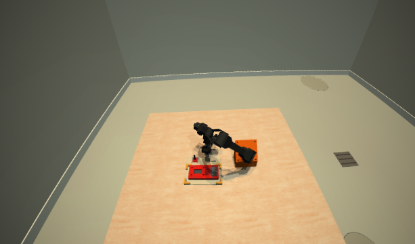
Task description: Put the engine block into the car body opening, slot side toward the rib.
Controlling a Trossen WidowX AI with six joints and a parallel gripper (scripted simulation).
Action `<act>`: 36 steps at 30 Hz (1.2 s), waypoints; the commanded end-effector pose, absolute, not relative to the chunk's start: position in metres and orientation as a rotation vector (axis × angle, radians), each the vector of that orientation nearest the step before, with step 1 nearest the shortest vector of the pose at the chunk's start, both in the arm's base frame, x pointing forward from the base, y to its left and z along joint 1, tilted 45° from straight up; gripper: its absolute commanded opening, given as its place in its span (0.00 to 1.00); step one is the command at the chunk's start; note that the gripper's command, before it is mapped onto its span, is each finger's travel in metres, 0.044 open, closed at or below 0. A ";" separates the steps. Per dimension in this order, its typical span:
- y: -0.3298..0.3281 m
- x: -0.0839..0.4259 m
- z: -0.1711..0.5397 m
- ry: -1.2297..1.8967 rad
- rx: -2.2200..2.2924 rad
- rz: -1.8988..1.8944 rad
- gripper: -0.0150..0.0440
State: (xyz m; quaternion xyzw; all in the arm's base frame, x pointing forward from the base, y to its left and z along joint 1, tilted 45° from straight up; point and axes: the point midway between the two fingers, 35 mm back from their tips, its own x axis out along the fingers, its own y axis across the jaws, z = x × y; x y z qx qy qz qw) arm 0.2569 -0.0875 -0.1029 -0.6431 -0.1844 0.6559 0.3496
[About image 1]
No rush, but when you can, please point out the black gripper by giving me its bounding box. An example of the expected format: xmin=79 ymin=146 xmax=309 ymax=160
xmin=202 ymin=136 xmax=211 ymax=155

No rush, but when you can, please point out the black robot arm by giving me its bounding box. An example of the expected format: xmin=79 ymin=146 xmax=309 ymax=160
xmin=194 ymin=122 xmax=257 ymax=164

